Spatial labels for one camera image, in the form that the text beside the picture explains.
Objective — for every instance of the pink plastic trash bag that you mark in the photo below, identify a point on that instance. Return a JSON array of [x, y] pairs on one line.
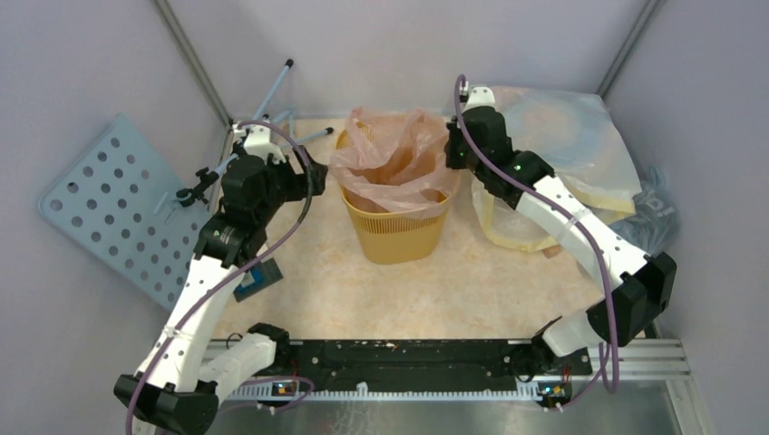
[[394, 162]]

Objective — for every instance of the grey corner frame post right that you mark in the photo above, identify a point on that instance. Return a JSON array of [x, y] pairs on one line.
[[644, 18]]

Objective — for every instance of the large yellow translucent bag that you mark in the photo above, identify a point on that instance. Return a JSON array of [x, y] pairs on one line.
[[574, 134]]

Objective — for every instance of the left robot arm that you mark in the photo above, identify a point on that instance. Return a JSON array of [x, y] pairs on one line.
[[204, 312]]

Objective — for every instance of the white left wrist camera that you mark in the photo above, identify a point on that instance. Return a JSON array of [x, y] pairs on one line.
[[256, 140]]

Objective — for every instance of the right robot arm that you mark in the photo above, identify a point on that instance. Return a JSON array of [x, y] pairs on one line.
[[637, 285]]

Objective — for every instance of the blue plastic bag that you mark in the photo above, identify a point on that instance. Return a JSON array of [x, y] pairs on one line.
[[655, 224]]

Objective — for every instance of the blue block toy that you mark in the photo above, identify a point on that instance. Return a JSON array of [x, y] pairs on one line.
[[258, 278]]

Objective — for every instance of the grey corner frame post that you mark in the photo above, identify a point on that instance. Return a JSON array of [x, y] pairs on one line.
[[189, 55], [644, 18]]

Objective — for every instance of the light blue perforated board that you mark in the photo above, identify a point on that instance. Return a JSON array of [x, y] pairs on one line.
[[118, 201]]

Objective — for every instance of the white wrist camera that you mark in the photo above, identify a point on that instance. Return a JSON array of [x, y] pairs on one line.
[[477, 96], [256, 140]]

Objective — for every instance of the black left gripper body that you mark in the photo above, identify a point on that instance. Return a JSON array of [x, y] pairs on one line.
[[285, 185]]

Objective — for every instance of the grey corner frame post left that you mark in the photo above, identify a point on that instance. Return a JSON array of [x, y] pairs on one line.
[[189, 55]]

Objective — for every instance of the wooden cube block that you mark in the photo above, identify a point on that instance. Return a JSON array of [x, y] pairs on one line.
[[551, 251]]

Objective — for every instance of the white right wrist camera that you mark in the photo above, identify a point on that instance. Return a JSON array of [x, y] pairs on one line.
[[477, 96]]

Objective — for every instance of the yellow plastic trash bin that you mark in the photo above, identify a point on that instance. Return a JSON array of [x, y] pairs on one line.
[[392, 238]]

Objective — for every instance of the light blue tripod stand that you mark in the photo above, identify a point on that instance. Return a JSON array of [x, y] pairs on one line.
[[185, 197]]

